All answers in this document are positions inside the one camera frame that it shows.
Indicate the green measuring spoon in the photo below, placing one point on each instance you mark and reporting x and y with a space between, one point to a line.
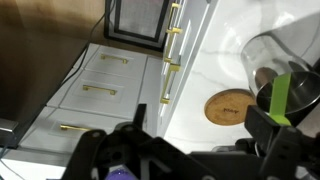
279 96

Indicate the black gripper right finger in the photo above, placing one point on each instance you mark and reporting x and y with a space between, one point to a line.
286 153

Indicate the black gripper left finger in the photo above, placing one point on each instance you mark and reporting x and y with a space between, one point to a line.
100 143

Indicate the white base cabinet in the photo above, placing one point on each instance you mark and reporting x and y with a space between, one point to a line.
153 76

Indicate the silver steel cup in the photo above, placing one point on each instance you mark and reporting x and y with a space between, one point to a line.
264 50

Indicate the black framed panel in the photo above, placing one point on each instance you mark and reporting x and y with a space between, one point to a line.
111 20

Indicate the white three drawer cabinet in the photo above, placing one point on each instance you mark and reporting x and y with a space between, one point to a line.
110 76

